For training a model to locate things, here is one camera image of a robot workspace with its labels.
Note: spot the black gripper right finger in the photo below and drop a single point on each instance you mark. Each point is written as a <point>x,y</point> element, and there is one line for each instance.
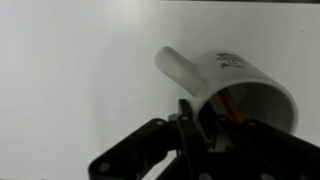
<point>264,152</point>

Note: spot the white ceramic mug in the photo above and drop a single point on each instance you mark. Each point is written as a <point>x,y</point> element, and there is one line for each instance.
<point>258,95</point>

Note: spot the orange pencil in mug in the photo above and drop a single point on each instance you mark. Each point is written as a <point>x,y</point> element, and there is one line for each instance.
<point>233,110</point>

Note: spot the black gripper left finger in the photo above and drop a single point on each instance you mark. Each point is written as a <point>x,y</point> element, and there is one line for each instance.
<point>134,156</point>

